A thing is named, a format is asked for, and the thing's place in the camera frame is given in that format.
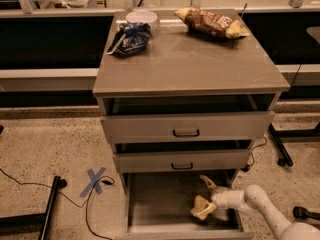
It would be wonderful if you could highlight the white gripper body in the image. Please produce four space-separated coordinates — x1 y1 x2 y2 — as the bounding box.
211 186 229 209

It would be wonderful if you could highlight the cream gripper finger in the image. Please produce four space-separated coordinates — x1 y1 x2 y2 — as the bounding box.
200 175 217 191
191 201 216 220

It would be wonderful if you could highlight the yellow sponge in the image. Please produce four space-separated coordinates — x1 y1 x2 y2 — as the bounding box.
191 195 208 220

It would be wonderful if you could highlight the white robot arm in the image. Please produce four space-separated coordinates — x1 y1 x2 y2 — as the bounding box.
191 175 320 240

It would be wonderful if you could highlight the open bottom drawer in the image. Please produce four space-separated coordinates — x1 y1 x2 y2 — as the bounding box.
115 170 254 240

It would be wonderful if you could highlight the top drawer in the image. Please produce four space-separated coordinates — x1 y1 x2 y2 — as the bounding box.
101 111 274 144

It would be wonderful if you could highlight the grey drawer cabinet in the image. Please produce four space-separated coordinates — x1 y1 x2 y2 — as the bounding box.
93 11 289 225

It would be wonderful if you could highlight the middle drawer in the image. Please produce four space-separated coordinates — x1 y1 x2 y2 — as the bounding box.
113 149 249 173

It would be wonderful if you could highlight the black stand leg right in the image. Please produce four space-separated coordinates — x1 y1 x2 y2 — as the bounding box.
268 123 320 167

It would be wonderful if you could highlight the black stand leg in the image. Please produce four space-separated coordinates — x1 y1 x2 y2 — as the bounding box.
0 176 67 240
268 123 320 167

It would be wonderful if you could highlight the black caster foot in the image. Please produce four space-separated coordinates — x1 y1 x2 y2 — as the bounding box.
293 206 320 221

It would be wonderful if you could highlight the blue tape cross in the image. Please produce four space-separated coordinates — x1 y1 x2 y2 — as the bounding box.
80 167 106 198

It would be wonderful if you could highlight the brown chip bag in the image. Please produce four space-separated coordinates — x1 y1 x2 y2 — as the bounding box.
175 7 250 40

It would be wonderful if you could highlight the blue chip bag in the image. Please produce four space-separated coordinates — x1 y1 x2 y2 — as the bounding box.
107 23 151 57

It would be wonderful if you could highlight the black stand leg left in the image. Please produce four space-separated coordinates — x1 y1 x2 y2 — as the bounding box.
0 176 67 240

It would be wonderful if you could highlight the white bowl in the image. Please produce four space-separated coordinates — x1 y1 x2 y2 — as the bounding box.
126 10 158 33

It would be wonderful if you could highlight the black cable behind cabinet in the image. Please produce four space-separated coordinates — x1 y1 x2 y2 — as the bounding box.
240 135 269 173

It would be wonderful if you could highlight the black floor cable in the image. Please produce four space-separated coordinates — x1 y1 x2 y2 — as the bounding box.
0 167 116 240

